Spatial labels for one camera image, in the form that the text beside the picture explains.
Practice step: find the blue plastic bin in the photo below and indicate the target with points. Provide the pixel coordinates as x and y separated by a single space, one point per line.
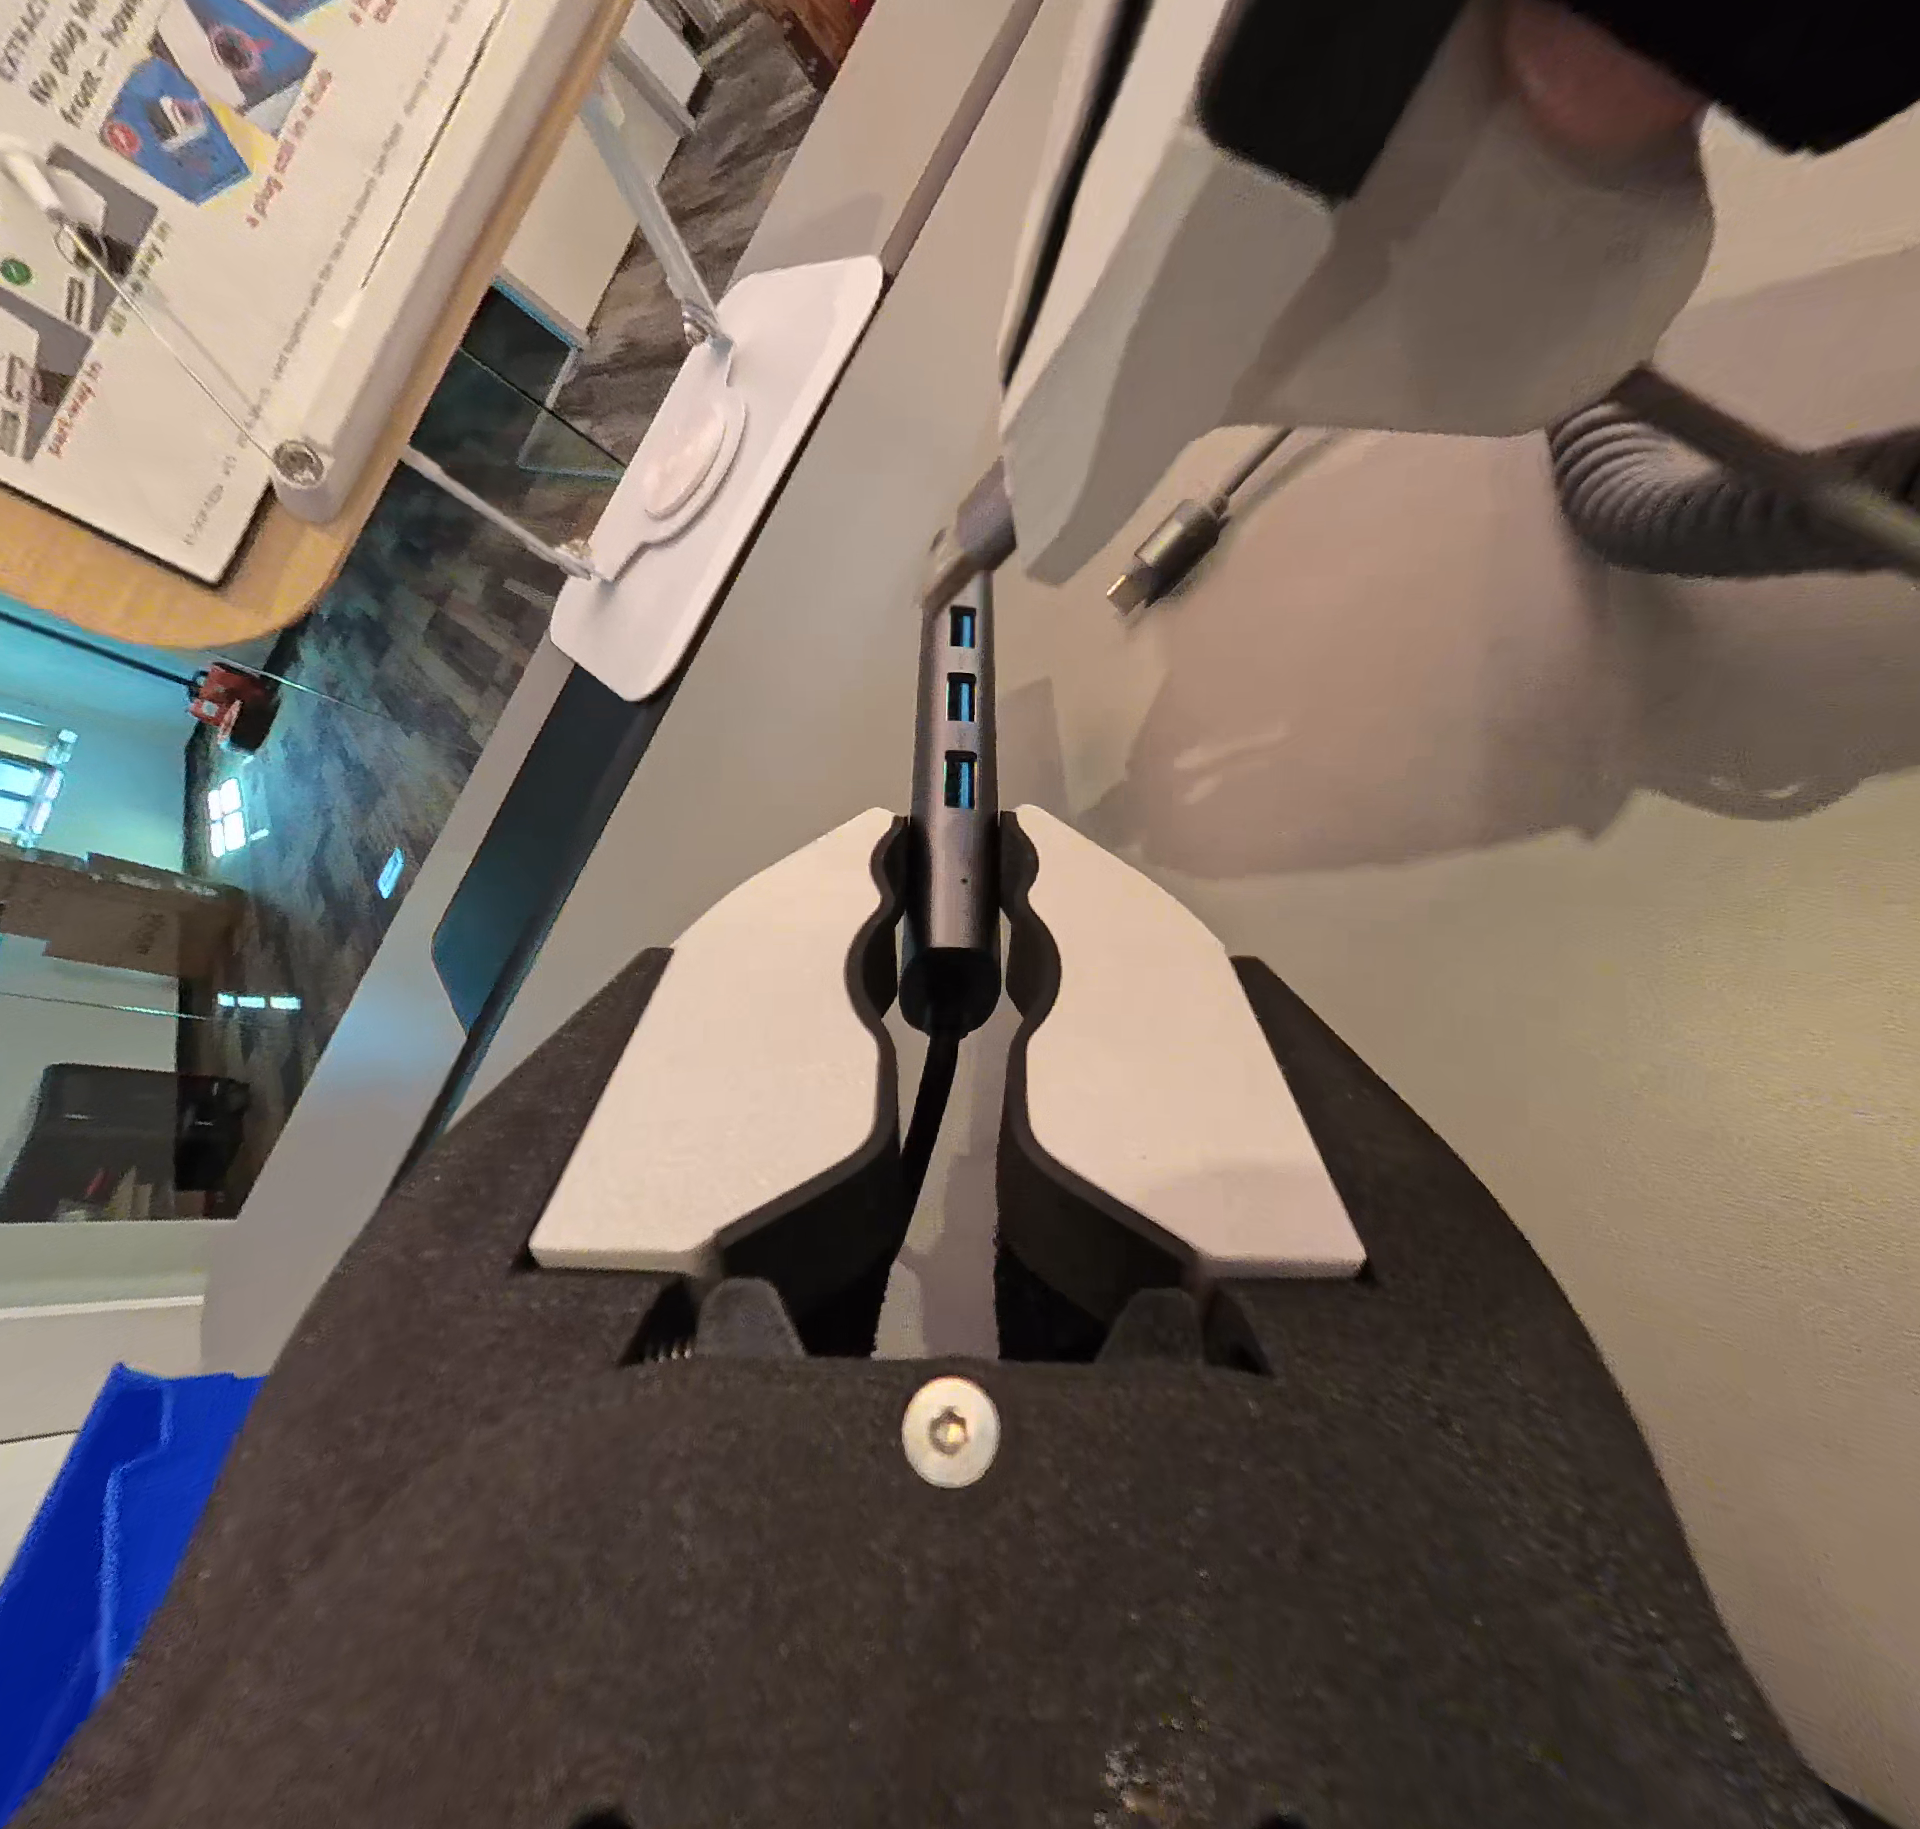
110 1558

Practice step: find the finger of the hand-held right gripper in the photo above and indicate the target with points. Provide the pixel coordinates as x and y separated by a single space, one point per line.
1140 324
1062 133

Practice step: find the small red object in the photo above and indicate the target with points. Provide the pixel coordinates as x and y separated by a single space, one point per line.
230 698

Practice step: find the printed instruction sheet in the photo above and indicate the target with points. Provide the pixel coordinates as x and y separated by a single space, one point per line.
221 213

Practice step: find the person's right hand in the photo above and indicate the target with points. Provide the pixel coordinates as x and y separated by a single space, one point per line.
1604 89

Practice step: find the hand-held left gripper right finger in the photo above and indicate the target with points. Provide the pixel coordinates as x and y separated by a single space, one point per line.
1185 1114

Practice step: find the grey usb hub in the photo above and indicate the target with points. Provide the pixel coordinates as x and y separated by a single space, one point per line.
947 874

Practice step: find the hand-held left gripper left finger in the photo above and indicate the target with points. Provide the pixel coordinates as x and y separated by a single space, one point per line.
701 1114

